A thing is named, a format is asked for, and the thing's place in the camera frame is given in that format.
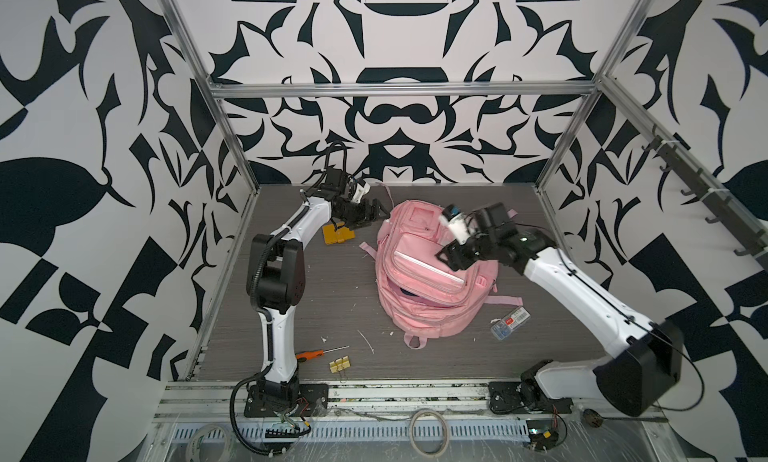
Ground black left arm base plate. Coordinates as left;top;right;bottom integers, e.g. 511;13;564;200
242;383;330;418

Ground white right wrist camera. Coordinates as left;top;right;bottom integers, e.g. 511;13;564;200
440;205;472;245

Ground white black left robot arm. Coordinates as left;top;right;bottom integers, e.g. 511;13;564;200
246;168;389;405

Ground small green circuit board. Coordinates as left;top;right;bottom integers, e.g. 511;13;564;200
526;417;568;453

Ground aluminium frame crossbar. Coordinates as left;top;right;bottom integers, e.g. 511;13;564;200
209;81;596;99

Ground small yellow wooden block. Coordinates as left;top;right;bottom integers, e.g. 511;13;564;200
329;356;351;374

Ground white slotted cable duct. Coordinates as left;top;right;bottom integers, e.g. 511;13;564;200
170;418;529;444

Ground small yellow sticky pad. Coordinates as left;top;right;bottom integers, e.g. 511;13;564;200
322;224;356;245

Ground black corrugated cable conduit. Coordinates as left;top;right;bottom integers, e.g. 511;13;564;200
229;365;289;457

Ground grey wall hook rail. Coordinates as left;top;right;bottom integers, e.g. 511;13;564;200
643;126;767;271

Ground clear tape roll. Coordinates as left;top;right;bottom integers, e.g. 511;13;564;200
407;409;451;459

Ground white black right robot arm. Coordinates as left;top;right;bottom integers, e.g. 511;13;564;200
436;203;683;417

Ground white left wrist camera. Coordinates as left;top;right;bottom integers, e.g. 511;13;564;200
349;178;370;204

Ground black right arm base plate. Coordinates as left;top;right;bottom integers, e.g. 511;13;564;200
488;381;573;415

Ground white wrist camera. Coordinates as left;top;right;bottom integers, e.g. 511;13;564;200
349;178;370;204
440;205;472;245

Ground orange handled screwdriver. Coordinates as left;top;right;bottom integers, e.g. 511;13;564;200
296;346;349;363

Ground pink student backpack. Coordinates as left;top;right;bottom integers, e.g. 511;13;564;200
360;200;523;350

